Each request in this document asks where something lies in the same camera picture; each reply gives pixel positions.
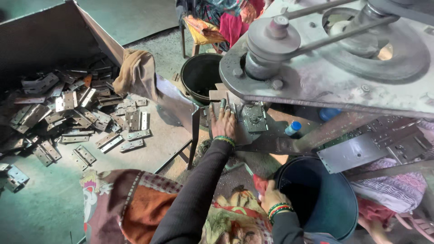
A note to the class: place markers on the grey sheet metal tray table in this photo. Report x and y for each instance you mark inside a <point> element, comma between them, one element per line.
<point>51,203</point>

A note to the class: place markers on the green bangles on left wrist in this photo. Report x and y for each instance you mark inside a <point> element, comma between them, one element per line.
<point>224,139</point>

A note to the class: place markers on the pile of steel hinges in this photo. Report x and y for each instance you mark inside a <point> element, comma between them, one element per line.
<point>67,115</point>

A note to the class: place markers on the red cloth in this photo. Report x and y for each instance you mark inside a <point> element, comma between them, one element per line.
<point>259,184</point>

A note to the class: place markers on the dark blue plastic tub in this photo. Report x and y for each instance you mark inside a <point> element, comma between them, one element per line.
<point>322,200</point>

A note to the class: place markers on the striped pink white cloth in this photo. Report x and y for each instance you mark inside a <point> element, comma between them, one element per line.
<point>390,186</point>

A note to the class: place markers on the grey stepped pulley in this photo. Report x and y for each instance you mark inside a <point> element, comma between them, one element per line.
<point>271,40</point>

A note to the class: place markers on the grey drill press machine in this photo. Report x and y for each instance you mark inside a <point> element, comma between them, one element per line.
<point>325,84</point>

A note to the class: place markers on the wooden block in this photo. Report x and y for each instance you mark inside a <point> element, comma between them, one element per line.
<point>218,93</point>

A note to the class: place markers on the shiny steel plate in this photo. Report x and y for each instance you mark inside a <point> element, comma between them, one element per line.
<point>349,154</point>

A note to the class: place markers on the green red bangles right wrist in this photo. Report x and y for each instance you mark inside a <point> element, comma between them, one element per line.
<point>278,210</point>

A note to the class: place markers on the person's right hand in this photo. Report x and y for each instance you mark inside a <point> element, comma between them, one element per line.
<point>272,198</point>

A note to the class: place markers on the wooden stool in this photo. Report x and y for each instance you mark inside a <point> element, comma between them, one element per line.
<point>186,42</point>

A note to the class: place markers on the brown cloth rag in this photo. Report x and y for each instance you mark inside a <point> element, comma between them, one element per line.
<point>135,76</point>

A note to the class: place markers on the blue plastic container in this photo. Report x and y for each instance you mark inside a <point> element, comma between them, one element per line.
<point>329,113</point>

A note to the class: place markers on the small loose hinge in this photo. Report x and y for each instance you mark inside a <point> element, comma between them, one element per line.
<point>175,77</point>

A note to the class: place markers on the black round bucket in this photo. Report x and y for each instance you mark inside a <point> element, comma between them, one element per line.
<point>200,76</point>

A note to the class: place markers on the person's patterned shawl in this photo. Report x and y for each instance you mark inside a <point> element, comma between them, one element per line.
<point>135,210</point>

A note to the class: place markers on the metal drilling jig block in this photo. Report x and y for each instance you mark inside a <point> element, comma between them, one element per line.
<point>254,118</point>

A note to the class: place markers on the person's right fingers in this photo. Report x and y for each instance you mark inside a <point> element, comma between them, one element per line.
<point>263,198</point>

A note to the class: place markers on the steel hinge workpiece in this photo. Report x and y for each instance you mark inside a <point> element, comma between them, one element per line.
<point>205,116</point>

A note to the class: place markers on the drive belt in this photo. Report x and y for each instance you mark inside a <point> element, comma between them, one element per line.
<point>342,32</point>

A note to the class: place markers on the person's left hand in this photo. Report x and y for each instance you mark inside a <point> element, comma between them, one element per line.
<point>223,124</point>

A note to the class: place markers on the small bottle with blue cap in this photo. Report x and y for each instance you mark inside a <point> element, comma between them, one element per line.
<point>293,128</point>

